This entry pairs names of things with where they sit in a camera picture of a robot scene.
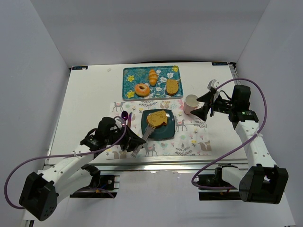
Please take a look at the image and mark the dark teal square plate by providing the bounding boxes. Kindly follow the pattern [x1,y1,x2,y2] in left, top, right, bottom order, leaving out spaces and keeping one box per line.
[141,109,175,140]

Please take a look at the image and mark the orange croissant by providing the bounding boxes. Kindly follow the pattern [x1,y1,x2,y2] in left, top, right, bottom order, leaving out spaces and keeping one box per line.
[148,69,158,87]

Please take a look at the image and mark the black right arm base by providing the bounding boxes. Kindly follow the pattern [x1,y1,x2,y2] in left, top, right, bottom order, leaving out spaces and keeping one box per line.
[194,164,241,201]

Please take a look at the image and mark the teal floral tray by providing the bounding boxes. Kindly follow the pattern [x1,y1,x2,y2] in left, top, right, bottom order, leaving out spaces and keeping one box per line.
[122,65,183,101]

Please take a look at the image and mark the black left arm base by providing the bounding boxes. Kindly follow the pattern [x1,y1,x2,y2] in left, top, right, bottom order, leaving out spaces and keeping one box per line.
[70,164,120,199]

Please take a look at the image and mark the glazed donut bagel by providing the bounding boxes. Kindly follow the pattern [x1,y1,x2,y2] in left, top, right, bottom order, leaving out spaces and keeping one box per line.
[134,83,150,97]

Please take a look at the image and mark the brown bread slice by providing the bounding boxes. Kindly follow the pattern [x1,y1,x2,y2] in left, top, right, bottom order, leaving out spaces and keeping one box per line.
[166,79,178,96]
[146,110,168,128]

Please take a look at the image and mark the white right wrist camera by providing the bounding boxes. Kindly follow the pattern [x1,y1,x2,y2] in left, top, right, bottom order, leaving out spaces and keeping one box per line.
[207,79,221,102]

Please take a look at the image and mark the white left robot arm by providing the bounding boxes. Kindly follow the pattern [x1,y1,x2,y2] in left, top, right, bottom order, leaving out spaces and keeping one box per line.
[19,117,146,221]

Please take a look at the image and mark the pink white cup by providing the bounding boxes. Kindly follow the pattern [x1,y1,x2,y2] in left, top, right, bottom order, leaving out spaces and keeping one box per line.
[183,94,199,115]

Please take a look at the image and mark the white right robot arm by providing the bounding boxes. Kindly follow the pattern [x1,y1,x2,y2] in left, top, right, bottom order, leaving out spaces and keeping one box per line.
[191,85,289,204]

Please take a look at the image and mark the purple iridescent knife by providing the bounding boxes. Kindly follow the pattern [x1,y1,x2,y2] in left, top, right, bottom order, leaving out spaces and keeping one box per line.
[127,112,132,128]

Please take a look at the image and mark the silver metal tongs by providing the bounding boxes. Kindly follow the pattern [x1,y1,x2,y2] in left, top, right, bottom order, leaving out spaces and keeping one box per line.
[131,124,156,158]

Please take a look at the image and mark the purple iridescent spoon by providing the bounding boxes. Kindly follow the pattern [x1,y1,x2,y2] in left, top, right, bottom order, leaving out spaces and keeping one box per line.
[121,111,129,121]

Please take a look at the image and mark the animal pattern placemat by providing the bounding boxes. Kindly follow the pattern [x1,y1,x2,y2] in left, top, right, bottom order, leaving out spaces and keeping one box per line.
[109,99,212,157]

